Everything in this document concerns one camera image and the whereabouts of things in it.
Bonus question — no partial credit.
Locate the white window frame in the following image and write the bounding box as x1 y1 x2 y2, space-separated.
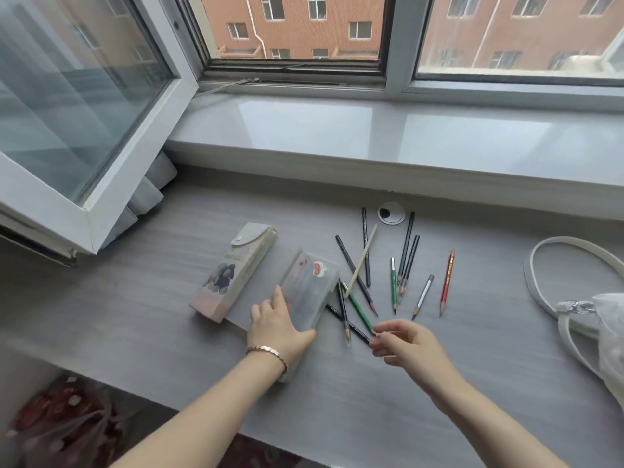
175 0 624 111

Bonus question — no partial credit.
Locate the white drainpipe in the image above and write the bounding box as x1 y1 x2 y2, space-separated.
244 0 269 59

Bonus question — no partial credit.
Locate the grey stone window sill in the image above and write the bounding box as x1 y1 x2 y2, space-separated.
163 92 624 222

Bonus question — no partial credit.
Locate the beige wooden pencil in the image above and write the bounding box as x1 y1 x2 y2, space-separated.
344 223 379 287

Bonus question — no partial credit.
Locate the red plastic bag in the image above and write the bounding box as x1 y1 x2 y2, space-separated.
7 377 130 468

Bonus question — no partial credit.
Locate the black pencil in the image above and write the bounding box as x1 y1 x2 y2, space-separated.
335 234 379 317
361 207 371 288
326 304 374 345
400 235 420 297
338 279 351 347
398 211 415 284

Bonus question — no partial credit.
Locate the red pencil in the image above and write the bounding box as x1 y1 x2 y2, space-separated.
439 249 455 318

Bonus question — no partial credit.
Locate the person's left hand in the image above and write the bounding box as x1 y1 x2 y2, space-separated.
247 286 318 367

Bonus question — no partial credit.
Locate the white handbag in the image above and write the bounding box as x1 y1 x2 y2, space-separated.
524 236 624 402

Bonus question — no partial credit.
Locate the translucent plastic pencil case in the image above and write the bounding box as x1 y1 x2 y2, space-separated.
241 247 340 384

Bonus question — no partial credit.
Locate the person's right hand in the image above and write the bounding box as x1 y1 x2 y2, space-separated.
369 319 459 393

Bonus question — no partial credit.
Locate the white round desk grommet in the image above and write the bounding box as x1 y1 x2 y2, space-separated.
377 202 406 226

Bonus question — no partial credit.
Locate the person's right forearm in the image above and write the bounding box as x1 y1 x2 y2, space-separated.
429 372 559 468

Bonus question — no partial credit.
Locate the brick building outside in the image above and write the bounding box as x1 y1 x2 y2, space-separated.
200 0 624 72

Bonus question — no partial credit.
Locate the paper pencil box with flap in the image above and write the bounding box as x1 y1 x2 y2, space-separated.
189 222 279 323

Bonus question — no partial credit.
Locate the person's left forearm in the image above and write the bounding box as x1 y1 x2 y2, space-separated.
110 350 288 468

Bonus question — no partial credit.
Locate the open white window sash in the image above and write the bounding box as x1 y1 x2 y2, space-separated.
0 0 201 268

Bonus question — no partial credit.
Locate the grey pencil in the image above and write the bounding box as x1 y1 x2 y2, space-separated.
412 275 435 321

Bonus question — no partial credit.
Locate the translucent plastic bag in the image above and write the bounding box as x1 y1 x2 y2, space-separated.
591 293 624 390

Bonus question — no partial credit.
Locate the rose gold bracelet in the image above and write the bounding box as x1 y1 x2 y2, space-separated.
245 345 289 375

